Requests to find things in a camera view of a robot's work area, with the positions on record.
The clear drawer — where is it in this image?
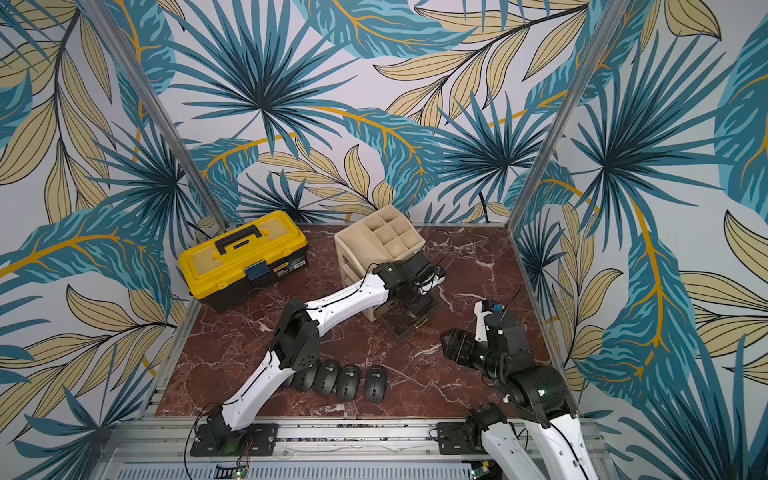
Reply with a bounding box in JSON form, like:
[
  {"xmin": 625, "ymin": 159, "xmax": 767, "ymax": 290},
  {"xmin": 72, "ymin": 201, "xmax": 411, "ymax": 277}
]
[{"xmin": 377, "ymin": 297, "xmax": 440, "ymax": 342}]

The beige drawer organizer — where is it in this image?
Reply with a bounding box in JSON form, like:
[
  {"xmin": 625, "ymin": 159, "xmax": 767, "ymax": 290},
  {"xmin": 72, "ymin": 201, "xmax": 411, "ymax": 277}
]
[{"xmin": 328, "ymin": 205, "xmax": 425, "ymax": 326}]

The black Lecoo mouse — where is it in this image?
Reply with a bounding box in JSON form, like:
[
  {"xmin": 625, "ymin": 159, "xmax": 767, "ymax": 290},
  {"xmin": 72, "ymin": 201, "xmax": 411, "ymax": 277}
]
[
  {"xmin": 312, "ymin": 359, "xmax": 341, "ymax": 396},
  {"xmin": 364, "ymin": 365, "xmax": 387, "ymax": 404},
  {"xmin": 335, "ymin": 364, "xmax": 361, "ymax": 403},
  {"xmin": 292, "ymin": 360, "xmax": 320, "ymax": 392}
]

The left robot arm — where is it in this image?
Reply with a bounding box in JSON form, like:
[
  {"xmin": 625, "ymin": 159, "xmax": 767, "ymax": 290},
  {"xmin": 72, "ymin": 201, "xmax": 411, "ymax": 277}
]
[{"xmin": 203, "ymin": 251, "xmax": 446, "ymax": 448}]

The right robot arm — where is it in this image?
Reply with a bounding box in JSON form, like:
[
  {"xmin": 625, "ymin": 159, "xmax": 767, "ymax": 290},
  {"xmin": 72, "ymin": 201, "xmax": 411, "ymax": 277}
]
[{"xmin": 440, "ymin": 300, "xmax": 599, "ymax": 479}]

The yellow black toolbox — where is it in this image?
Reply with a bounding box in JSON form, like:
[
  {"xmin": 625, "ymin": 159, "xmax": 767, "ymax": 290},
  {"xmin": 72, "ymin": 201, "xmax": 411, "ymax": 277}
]
[{"xmin": 179, "ymin": 211, "xmax": 308, "ymax": 313}]

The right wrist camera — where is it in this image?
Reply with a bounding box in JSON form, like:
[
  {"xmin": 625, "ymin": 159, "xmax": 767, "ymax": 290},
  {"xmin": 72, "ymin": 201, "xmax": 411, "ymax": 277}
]
[{"xmin": 474, "ymin": 299, "xmax": 504, "ymax": 342}]

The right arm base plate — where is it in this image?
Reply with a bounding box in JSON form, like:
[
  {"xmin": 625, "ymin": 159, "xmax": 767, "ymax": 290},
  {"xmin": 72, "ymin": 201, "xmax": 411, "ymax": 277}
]
[{"xmin": 436, "ymin": 422, "xmax": 486, "ymax": 455}]

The aluminium front rail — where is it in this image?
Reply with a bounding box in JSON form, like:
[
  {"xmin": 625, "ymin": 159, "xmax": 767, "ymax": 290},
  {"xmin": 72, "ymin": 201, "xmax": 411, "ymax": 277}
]
[{"xmin": 91, "ymin": 417, "xmax": 619, "ymax": 479}]

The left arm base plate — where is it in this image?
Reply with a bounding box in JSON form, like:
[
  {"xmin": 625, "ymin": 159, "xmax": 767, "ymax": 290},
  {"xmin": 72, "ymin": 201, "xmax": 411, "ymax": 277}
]
[{"xmin": 189, "ymin": 423, "xmax": 279, "ymax": 458}]

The right corner aluminium post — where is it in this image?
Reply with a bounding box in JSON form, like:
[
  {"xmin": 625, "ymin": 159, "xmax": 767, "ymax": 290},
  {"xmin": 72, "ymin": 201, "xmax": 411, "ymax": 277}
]
[{"xmin": 507, "ymin": 0, "xmax": 629, "ymax": 236}]

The corner aluminium post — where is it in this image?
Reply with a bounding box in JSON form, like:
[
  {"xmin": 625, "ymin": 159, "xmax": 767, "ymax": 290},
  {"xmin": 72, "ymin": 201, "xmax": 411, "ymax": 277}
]
[
  {"xmin": 81, "ymin": 0, "xmax": 229, "ymax": 231},
  {"xmin": 507, "ymin": 0, "xmax": 629, "ymax": 236}
]

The left corner aluminium post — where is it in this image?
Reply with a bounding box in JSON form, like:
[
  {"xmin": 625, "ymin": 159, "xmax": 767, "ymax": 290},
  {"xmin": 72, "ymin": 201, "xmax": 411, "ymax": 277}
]
[{"xmin": 81, "ymin": 0, "xmax": 229, "ymax": 231}]

